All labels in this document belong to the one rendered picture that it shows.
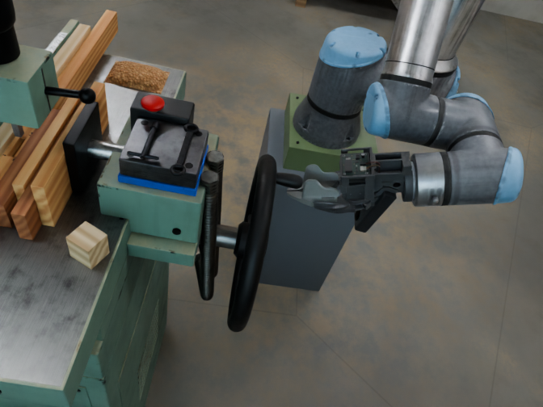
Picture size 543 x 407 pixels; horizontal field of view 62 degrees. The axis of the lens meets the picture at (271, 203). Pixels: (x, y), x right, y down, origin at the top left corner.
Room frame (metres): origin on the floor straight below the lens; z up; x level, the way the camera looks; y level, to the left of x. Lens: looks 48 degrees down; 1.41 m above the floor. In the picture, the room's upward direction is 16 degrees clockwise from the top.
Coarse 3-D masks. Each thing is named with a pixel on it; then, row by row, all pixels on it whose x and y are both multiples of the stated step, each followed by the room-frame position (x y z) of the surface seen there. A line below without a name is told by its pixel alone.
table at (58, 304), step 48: (96, 192) 0.39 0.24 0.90; (0, 240) 0.27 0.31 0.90; (48, 240) 0.29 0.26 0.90; (144, 240) 0.35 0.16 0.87; (0, 288) 0.21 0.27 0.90; (48, 288) 0.23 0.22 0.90; (96, 288) 0.25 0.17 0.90; (0, 336) 0.16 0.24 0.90; (48, 336) 0.18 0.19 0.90; (96, 336) 0.21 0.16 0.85; (0, 384) 0.12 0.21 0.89; (48, 384) 0.13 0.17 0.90
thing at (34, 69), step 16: (32, 48) 0.44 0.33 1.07; (16, 64) 0.40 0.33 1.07; (32, 64) 0.41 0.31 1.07; (48, 64) 0.43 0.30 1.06; (0, 80) 0.37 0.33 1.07; (16, 80) 0.38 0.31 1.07; (32, 80) 0.39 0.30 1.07; (48, 80) 0.42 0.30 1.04; (0, 96) 0.37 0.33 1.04; (16, 96) 0.37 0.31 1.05; (32, 96) 0.38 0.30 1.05; (48, 96) 0.41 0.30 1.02; (0, 112) 0.37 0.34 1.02; (16, 112) 0.37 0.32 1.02; (32, 112) 0.38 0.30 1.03; (48, 112) 0.41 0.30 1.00
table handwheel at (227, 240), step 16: (272, 160) 0.51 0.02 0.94; (256, 176) 0.56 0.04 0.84; (272, 176) 0.46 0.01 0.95; (256, 192) 0.43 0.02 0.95; (272, 192) 0.43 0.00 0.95; (256, 208) 0.40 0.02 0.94; (272, 208) 0.42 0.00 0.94; (240, 224) 0.46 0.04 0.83; (256, 224) 0.38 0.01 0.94; (224, 240) 0.43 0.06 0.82; (240, 240) 0.43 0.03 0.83; (256, 240) 0.36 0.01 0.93; (240, 256) 0.42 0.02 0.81; (256, 256) 0.35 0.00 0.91; (240, 272) 0.34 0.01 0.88; (256, 272) 0.34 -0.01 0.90; (240, 288) 0.32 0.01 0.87; (256, 288) 0.33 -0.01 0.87; (240, 304) 0.31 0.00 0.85; (240, 320) 0.30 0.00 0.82
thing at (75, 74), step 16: (112, 16) 0.77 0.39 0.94; (96, 32) 0.70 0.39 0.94; (112, 32) 0.76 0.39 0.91; (80, 48) 0.64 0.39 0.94; (96, 48) 0.67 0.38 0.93; (80, 64) 0.60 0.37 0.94; (96, 64) 0.66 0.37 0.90; (64, 80) 0.55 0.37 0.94; (80, 80) 0.59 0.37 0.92; (0, 160) 0.36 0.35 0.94; (0, 176) 0.34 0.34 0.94
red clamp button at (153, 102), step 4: (148, 96) 0.47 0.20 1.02; (152, 96) 0.47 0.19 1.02; (156, 96) 0.47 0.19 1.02; (144, 100) 0.46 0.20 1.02; (148, 100) 0.46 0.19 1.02; (152, 100) 0.46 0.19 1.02; (156, 100) 0.46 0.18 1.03; (160, 100) 0.47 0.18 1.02; (144, 104) 0.45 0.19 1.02; (148, 104) 0.45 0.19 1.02; (152, 104) 0.45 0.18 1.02; (156, 104) 0.46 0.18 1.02; (160, 104) 0.46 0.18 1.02; (164, 104) 0.47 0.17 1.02; (144, 108) 0.45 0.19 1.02; (148, 108) 0.45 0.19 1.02; (152, 108) 0.45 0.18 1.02; (156, 108) 0.45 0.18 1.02; (160, 108) 0.46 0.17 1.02
